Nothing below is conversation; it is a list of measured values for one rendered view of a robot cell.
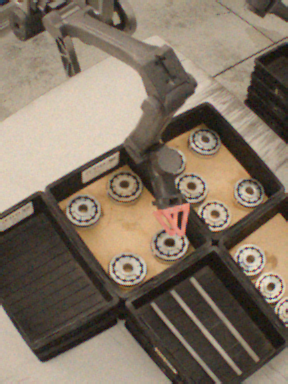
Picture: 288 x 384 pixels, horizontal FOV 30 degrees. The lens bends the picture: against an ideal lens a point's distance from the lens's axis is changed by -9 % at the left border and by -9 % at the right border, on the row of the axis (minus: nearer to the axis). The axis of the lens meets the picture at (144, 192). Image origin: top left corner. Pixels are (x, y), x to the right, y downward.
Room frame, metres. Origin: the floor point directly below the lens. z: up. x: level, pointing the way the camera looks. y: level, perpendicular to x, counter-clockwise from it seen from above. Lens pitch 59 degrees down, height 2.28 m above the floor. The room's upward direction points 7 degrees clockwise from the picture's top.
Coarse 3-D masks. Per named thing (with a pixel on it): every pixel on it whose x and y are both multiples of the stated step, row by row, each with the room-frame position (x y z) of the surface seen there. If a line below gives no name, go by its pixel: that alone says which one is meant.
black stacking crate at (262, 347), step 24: (216, 264) 0.63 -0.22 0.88; (168, 288) 0.56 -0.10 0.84; (192, 288) 0.57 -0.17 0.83; (216, 288) 0.58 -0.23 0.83; (240, 288) 0.55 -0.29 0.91; (144, 312) 0.49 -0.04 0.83; (168, 312) 0.49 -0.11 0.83; (192, 312) 0.50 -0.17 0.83; (240, 312) 0.50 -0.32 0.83; (144, 336) 0.41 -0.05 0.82; (168, 336) 0.42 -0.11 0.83; (192, 336) 0.42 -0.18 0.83; (216, 336) 0.42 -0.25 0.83; (264, 336) 0.42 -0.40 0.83; (168, 360) 0.33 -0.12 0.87; (192, 360) 0.34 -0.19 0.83; (216, 360) 0.34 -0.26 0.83; (240, 360) 0.34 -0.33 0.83
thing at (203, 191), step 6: (186, 174) 0.92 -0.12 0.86; (192, 174) 0.93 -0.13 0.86; (198, 174) 0.93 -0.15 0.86; (180, 180) 0.90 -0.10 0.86; (198, 180) 0.91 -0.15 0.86; (204, 180) 0.91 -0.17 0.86; (180, 186) 0.88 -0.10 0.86; (204, 186) 0.89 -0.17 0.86; (198, 192) 0.87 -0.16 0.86; (204, 192) 0.87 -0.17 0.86; (186, 198) 0.84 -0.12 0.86; (192, 198) 0.84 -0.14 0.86; (198, 198) 0.85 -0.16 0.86
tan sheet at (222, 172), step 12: (168, 144) 1.04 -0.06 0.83; (180, 144) 1.05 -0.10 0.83; (192, 156) 1.01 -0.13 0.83; (216, 156) 1.02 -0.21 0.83; (228, 156) 1.03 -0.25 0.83; (192, 168) 0.97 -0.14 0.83; (204, 168) 0.97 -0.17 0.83; (216, 168) 0.98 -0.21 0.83; (228, 168) 0.99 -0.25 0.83; (240, 168) 0.99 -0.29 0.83; (216, 180) 0.94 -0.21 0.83; (228, 180) 0.94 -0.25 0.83; (216, 192) 0.89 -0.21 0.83; (228, 192) 0.90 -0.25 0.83; (228, 204) 0.86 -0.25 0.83; (240, 216) 0.82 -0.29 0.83
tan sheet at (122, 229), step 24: (120, 168) 0.94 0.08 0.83; (96, 192) 0.85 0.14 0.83; (144, 192) 0.86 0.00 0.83; (120, 216) 0.78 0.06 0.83; (144, 216) 0.79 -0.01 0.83; (96, 240) 0.69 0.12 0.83; (120, 240) 0.70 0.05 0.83; (144, 240) 0.71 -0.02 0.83; (168, 264) 0.64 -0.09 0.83; (120, 288) 0.55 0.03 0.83
